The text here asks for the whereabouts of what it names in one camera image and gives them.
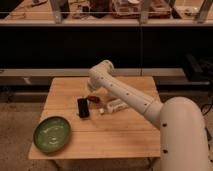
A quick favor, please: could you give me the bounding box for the dark red pepper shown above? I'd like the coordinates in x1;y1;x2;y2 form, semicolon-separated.
87;96;101;103

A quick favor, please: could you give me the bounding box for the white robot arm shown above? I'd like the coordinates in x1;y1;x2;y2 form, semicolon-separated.
87;60;213;171

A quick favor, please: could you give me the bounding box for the white plastic bottle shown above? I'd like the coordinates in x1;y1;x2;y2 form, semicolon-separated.
99;99;128;115

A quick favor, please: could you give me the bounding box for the black rectangular phone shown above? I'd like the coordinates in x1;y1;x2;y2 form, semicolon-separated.
77;98;90;118

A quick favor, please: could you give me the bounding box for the wooden table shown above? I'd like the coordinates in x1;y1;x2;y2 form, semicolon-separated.
28;77;160;160

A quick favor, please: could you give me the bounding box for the green round bowl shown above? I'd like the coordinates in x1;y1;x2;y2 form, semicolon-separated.
33;116;71;153

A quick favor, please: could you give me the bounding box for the metal shelf rack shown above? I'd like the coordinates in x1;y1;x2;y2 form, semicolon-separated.
0;0;213;86

